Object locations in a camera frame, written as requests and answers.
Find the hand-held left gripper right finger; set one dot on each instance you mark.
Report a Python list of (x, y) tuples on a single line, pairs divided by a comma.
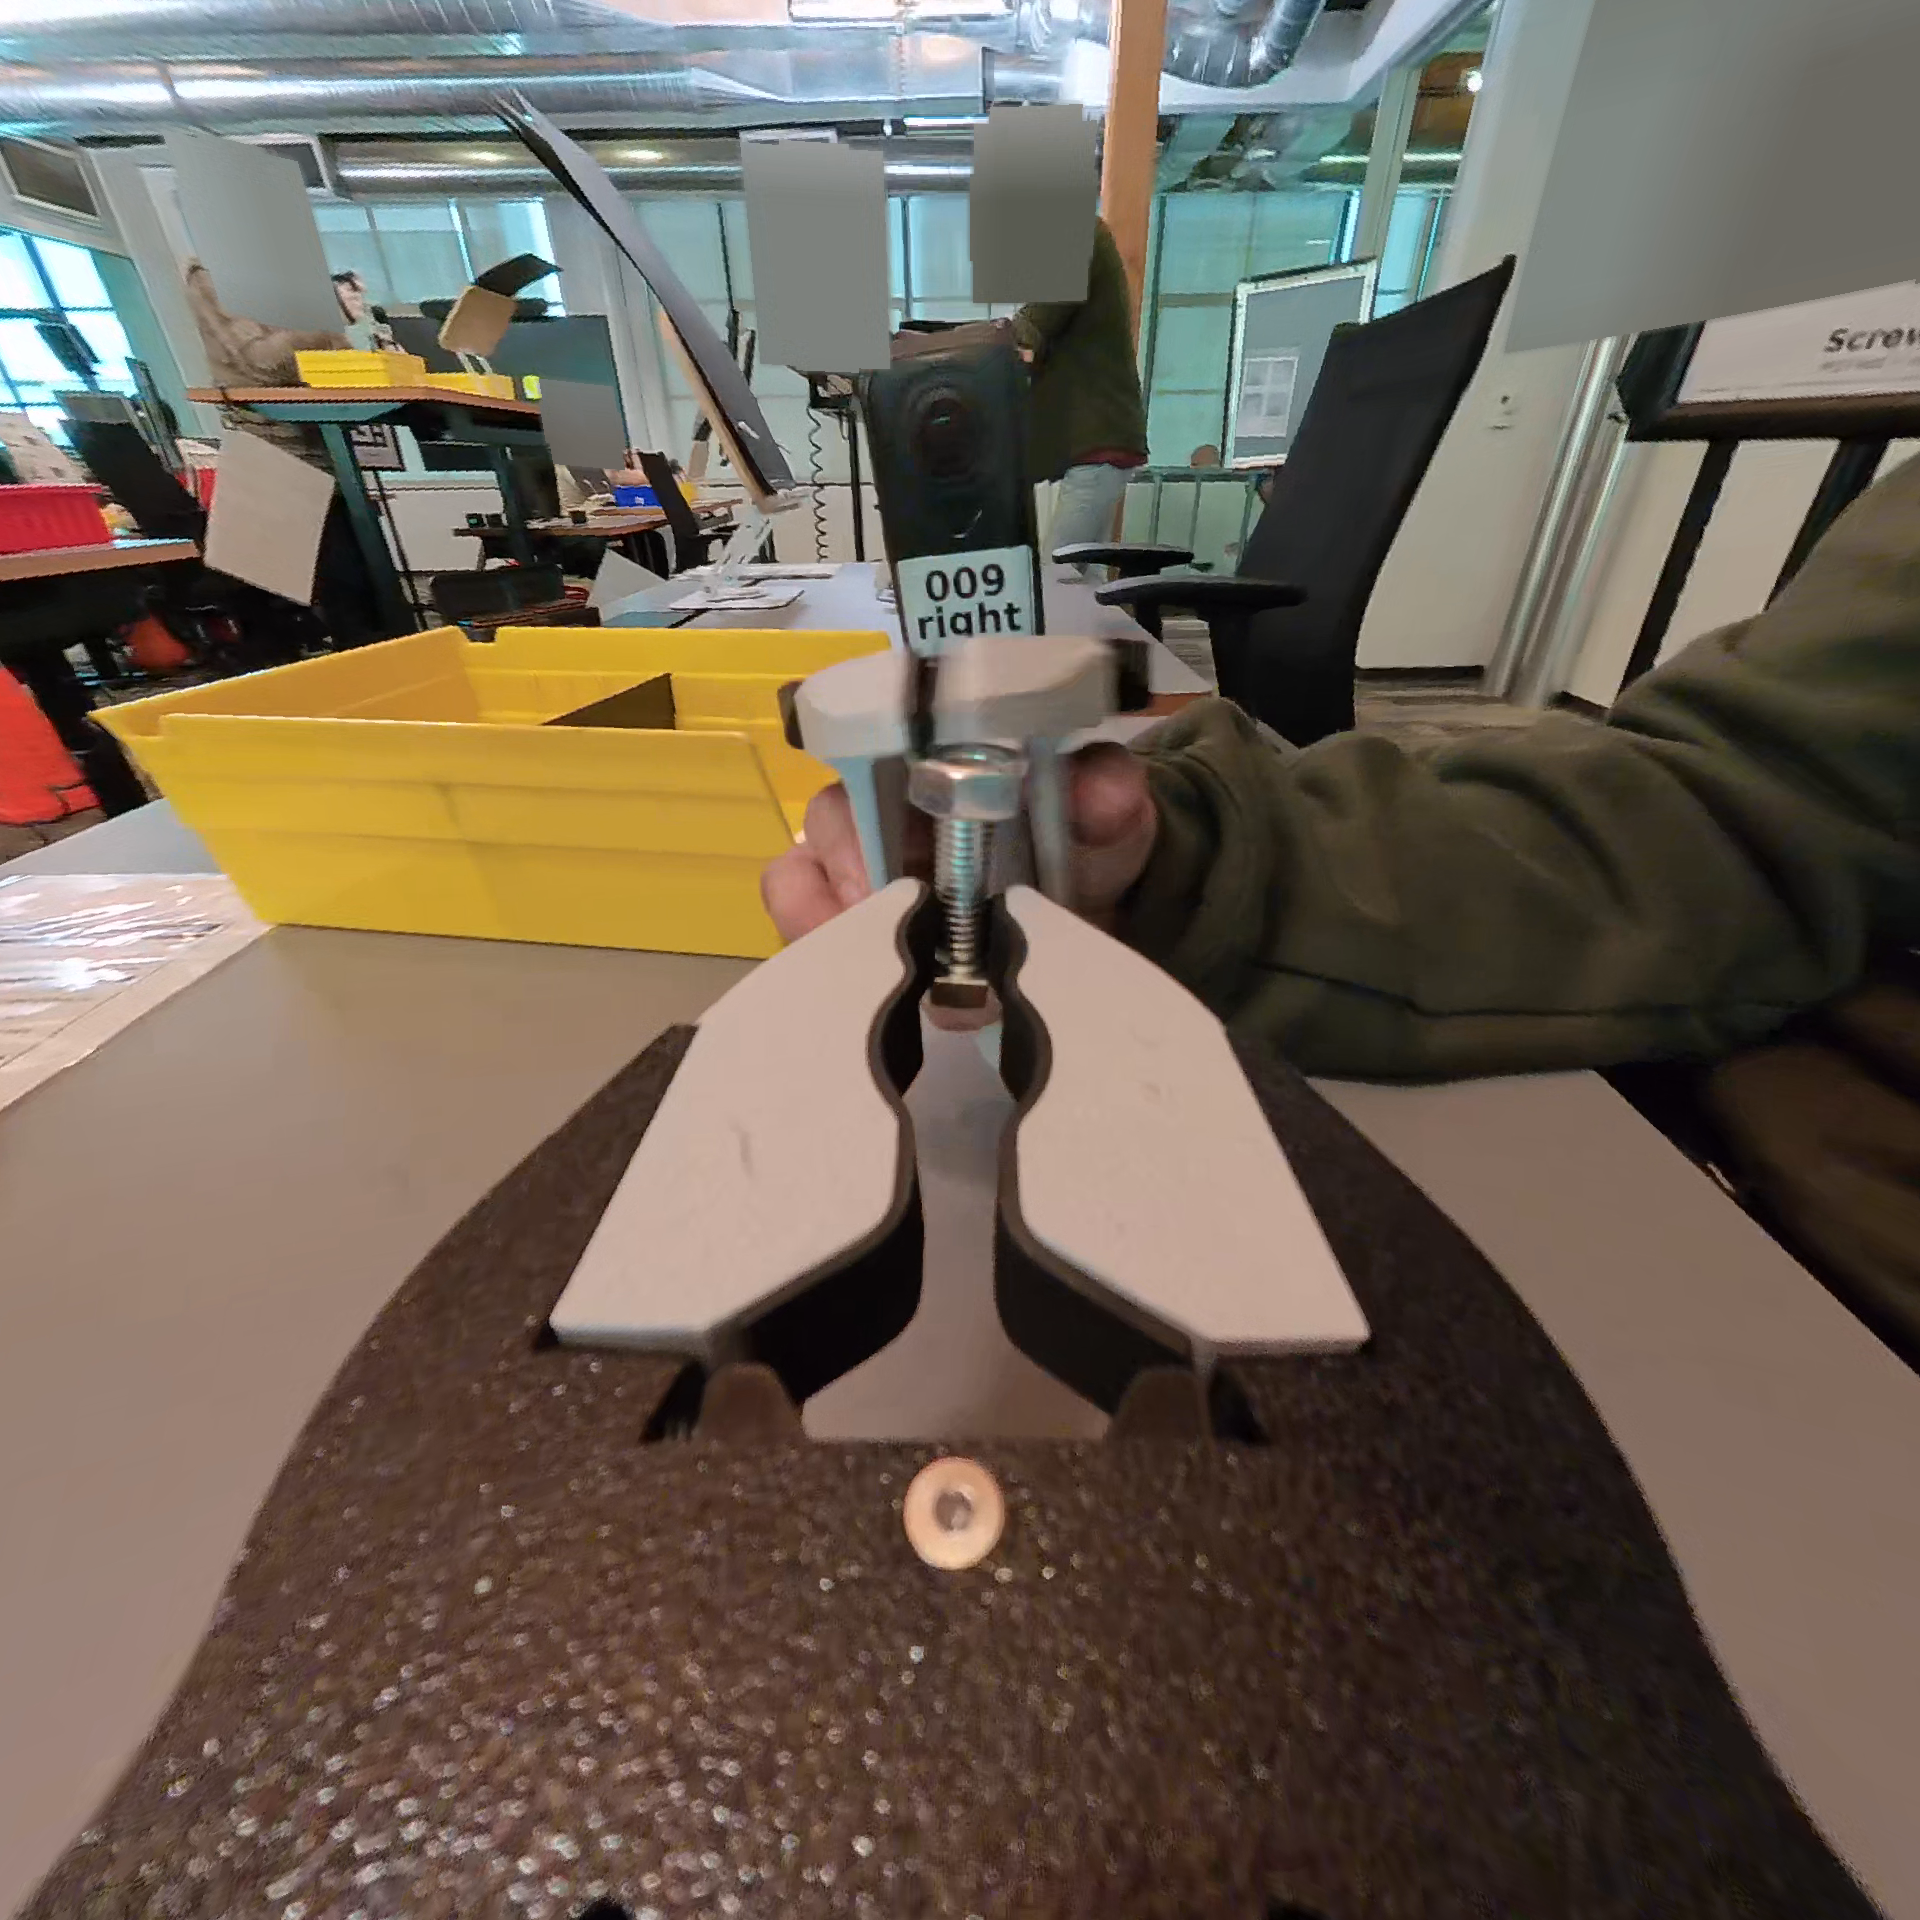
[(1185, 1185)]

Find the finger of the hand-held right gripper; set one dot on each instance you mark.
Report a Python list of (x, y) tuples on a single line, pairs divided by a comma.
[(856, 704), (1035, 691)]

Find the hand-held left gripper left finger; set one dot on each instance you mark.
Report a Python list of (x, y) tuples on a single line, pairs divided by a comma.
[(751, 1155)]

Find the silver hex nut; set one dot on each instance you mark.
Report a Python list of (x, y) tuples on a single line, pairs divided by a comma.
[(967, 783)]

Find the silver bolt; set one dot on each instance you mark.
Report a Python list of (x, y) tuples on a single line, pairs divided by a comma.
[(964, 885)]

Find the large yellow storage bin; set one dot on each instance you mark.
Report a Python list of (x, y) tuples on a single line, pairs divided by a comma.
[(450, 839)]

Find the person's right forearm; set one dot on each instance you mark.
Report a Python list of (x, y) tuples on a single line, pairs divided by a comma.
[(1500, 870)]

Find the grey desk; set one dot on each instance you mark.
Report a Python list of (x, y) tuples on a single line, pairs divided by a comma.
[(376, 1142)]

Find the green leg standing desk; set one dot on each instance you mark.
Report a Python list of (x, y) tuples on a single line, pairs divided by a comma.
[(376, 399)]

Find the person's right hand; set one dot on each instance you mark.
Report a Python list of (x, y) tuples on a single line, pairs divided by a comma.
[(1113, 827)]

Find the wood-edged grey table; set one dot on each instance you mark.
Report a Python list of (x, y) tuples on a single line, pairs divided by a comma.
[(840, 592)]

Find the black bin divider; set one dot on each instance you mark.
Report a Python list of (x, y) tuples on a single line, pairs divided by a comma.
[(628, 710)]

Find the dark faced document stand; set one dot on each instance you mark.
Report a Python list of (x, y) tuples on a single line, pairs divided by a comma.
[(721, 383)]

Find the grey notice board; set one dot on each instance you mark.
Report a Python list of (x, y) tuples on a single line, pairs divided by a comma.
[(1306, 345)]

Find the black office chair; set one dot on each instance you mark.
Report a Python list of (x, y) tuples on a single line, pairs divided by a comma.
[(1348, 452)]

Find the small yellow parts bin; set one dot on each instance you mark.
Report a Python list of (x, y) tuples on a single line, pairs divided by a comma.
[(359, 371)]

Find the red label laminated sheet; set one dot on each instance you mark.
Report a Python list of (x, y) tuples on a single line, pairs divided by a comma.
[(90, 961)]

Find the wooden top workbench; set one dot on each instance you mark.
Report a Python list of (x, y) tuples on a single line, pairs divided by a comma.
[(90, 558)]

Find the orange traffic cone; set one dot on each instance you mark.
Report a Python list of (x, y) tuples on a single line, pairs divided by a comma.
[(38, 751)]

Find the red parts bin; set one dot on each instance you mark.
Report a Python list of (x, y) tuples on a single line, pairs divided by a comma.
[(52, 521)]

